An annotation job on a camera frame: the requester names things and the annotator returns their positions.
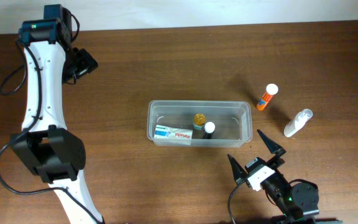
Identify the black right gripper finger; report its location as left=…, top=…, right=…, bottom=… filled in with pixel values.
left=227, top=154, right=248, bottom=184
left=257, top=129, right=286, bottom=156

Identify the white spray bottle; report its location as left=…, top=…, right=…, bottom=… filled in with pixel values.
left=283, top=109, right=313, bottom=138

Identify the dark brown syrup bottle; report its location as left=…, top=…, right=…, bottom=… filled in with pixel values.
left=202, top=121, right=216, bottom=139

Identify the orange tube white cap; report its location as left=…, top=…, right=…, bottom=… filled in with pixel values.
left=256, top=83, right=278, bottom=111

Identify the gold lid balm jar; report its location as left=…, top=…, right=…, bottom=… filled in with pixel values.
left=193, top=113, right=206, bottom=130

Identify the white Panadol medicine box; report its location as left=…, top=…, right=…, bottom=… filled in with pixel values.
left=154, top=124, right=193, bottom=145

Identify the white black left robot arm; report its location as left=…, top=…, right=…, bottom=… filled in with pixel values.
left=8, top=4, right=104, bottom=223

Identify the clear plastic container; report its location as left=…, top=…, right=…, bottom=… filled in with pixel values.
left=147, top=100, right=252, bottom=147

